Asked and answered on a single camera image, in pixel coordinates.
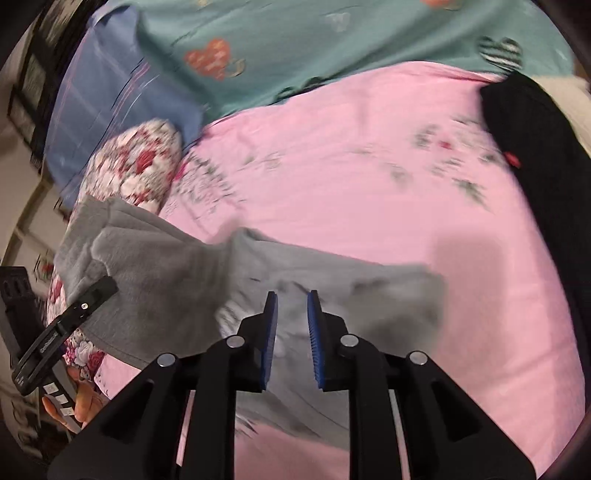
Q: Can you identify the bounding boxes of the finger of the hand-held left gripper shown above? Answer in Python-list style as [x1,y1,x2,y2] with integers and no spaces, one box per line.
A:
[50,275,119,343]

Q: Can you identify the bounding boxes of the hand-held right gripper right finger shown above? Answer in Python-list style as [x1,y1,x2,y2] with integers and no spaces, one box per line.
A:
[307,289,539,480]

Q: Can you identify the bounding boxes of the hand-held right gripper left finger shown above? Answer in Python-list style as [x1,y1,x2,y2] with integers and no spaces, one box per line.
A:
[46,290,280,480]

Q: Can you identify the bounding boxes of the grey pants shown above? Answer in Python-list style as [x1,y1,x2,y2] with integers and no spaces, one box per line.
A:
[55,198,448,455]

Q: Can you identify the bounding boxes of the black pants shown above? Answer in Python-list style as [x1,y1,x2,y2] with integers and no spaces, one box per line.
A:
[479,73,591,333]

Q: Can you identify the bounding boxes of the person's left hand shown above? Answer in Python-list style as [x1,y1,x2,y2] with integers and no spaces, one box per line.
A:
[41,364,106,435]

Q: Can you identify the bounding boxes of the red floral pillow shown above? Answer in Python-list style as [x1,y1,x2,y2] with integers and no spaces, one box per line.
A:
[45,117,184,386]

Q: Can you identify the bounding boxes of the pink floral bed sheet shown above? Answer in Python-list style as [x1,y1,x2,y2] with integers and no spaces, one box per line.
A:
[95,60,585,480]

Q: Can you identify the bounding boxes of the blue plaid pillow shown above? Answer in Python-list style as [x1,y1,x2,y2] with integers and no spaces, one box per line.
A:
[44,4,206,210]

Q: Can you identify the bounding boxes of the dark carved wooden headboard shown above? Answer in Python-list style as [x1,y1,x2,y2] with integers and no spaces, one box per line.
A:
[7,0,95,164]

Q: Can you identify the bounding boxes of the teal heart-print sheet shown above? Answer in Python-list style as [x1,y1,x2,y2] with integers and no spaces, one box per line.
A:
[136,0,579,121]

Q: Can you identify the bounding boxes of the cream quilted pad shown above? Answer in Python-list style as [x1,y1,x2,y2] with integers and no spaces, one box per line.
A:
[531,74,591,155]

